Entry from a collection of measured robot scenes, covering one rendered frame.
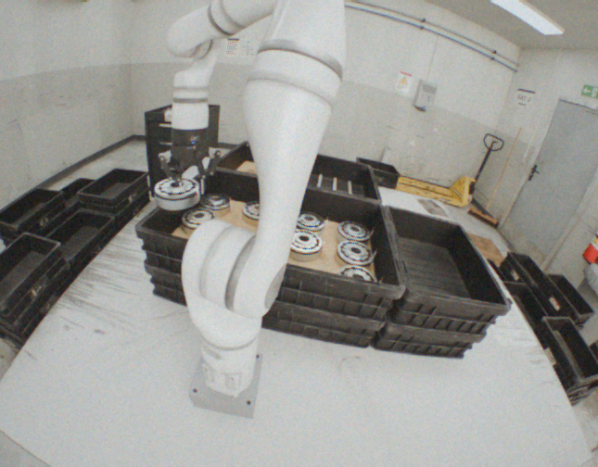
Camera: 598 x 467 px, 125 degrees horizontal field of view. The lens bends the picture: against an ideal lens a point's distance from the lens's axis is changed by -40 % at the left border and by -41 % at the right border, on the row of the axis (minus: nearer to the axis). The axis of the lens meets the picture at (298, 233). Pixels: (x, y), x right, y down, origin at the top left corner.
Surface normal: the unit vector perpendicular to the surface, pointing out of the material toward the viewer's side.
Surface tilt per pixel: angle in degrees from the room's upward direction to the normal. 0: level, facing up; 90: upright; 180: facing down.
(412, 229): 90
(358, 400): 0
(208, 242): 25
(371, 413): 0
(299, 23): 69
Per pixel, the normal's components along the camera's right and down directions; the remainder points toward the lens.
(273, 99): -0.17, 0.25
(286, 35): -0.31, 0.09
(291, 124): 0.26, 0.29
